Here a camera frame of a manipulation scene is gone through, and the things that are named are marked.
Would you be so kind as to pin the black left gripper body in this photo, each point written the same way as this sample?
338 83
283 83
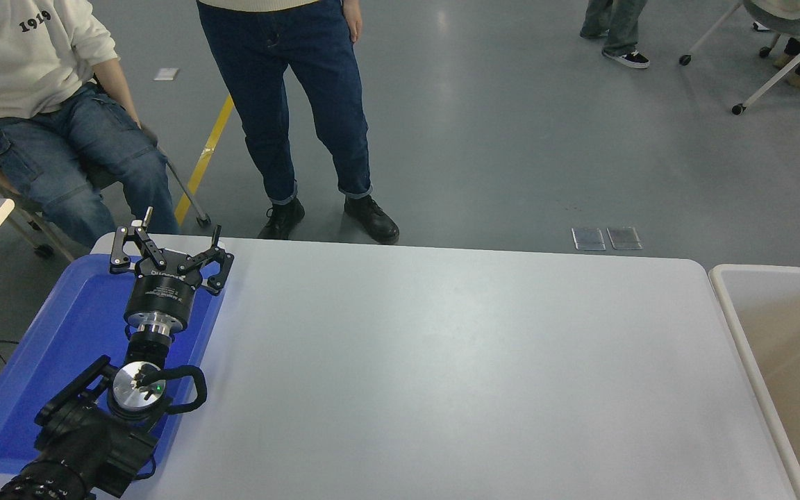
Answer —
162 292

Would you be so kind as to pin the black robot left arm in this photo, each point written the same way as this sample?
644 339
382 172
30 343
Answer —
80 444

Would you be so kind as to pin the person's left hand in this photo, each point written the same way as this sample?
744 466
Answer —
352 17

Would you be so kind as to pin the large pale bin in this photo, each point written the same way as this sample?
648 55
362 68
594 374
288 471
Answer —
789 333

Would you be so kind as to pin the grey office chair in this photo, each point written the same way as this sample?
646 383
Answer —
188 187

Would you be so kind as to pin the blue plastic tray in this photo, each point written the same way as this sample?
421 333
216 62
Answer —
60 347

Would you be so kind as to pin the white paper scrap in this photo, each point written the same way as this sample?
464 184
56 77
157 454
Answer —
165 73

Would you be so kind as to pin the silver floor plate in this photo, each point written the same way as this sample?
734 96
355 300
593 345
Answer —
623 238
588 239

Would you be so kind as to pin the white wheeled chair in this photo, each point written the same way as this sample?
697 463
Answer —
789 24

